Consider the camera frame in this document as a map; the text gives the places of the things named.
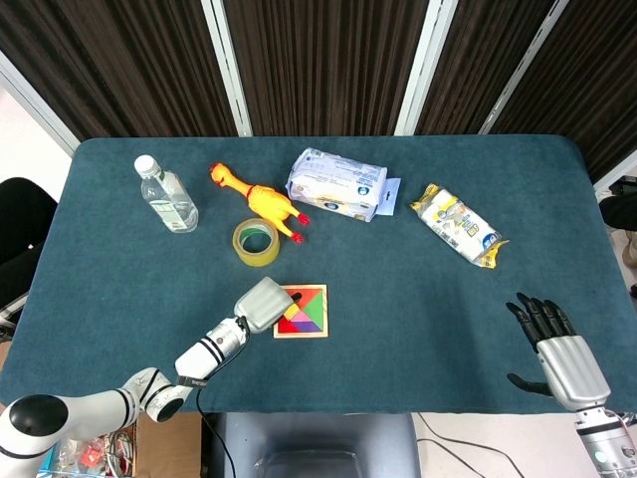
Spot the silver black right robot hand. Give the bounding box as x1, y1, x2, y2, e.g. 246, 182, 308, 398
505, 292, 613, 412

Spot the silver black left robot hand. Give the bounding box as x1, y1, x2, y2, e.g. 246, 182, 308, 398
233, 276, 304, 335

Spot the orange triangle tangram piece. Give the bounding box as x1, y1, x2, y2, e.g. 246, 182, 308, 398
284, 287, 324, 312

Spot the green triangle tangram piece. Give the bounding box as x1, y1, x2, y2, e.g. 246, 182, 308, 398
302, 288, 326, 335

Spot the colourful tangram puzzle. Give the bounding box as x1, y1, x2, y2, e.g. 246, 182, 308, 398
272, 283, 330, 341

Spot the yellowish packing tape roll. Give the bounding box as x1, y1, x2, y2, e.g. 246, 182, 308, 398
233, 217, 281, 268

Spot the yellow rubber chicken toy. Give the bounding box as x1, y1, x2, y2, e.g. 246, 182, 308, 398
208, 162, 311, 245

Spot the teal table cloth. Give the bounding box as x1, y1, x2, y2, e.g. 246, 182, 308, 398
0, 133, 637, 416

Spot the clear plastic water bottle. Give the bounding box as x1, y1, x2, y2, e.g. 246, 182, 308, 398
133, 154, 200, 234

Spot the white lavender tissue pack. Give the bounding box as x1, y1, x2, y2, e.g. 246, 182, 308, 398
284, 146, 402, 223

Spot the brown cardboard box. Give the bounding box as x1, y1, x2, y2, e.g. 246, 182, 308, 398
132, 412, 204, 478

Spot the white yellow wrapped roll pack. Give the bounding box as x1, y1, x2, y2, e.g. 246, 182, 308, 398
409, 182, 511, 271

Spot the clear bin of small parts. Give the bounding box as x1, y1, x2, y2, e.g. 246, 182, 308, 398
37, 430, 136, 478

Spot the black chair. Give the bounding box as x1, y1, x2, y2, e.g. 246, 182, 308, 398
0, 176, 60, 323

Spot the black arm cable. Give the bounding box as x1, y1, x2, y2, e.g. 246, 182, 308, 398
195, 381, 236, 478

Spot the black floor cable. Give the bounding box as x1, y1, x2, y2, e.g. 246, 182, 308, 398
416, 411, 527, 478

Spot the white partition post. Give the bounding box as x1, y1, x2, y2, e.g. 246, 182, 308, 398
593, 157, 637, 196
479, 0, 571, 135
0, 49, 82, 154
200, 0, 254, 137
394, 0, 462, 136

